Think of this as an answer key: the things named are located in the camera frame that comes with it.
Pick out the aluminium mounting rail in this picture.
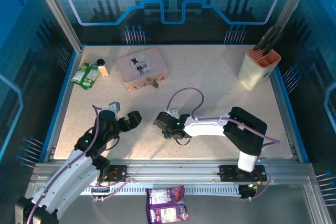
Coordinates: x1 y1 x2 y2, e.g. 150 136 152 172
33 158 314 184

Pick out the purple snack packet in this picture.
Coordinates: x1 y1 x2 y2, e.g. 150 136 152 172
145 185 190 224

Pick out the white slotted cable duct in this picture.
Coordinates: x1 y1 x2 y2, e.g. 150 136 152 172
78 184 242 196

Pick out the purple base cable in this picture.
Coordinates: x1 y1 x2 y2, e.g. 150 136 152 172
90 175 131 203
241 157 275 201

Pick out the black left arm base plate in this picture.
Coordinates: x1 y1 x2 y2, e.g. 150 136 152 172
89 165 128 183

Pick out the green snack packet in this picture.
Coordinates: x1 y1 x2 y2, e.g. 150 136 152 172
81 63 101 90
71 60 92 85

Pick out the pink tin box with cartoon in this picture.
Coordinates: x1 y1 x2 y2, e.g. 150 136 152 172
116 47 169 92

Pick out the beige knife block orange top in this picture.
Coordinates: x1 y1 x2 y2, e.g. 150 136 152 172
237 48 282 91

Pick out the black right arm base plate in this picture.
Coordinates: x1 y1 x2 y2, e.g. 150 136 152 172
219 165 267 183

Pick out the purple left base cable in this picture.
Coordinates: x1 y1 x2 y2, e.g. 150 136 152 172
90 175 131 203

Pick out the small bottle with black cap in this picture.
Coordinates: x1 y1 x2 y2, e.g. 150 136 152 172
96 58 110 77

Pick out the black knife handle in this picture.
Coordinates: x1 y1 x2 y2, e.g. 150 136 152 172
254 26 275 51
259 26 282 53
264 33 284 55

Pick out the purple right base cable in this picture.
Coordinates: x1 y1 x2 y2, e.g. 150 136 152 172
241 157 275 201

